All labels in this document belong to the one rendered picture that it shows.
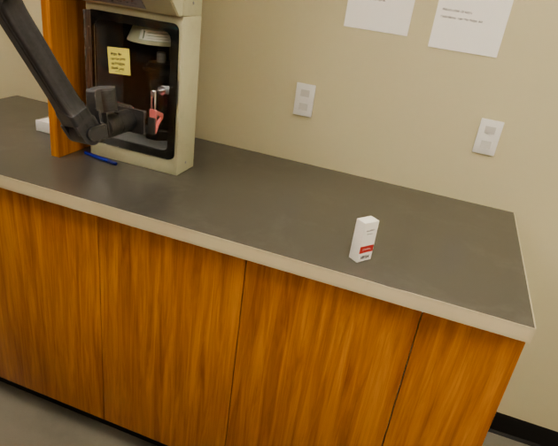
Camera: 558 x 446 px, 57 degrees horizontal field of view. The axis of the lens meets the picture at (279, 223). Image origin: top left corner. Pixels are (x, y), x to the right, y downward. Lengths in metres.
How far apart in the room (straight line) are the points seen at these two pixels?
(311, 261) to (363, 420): 0.49
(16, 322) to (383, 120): 1.42
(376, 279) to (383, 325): 0.13
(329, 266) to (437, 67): 0.83
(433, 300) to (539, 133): 0.81
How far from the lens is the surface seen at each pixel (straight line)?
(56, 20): 1.70
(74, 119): 1.30
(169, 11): 1.52
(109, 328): 1.70
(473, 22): 1.77
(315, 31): 1.84
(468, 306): 1.23
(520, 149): 1.84
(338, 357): 1.38
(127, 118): 1.42
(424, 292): 1.23
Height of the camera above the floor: 1.55
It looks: 26 degrees down
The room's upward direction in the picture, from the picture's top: 8 degrees clockwise
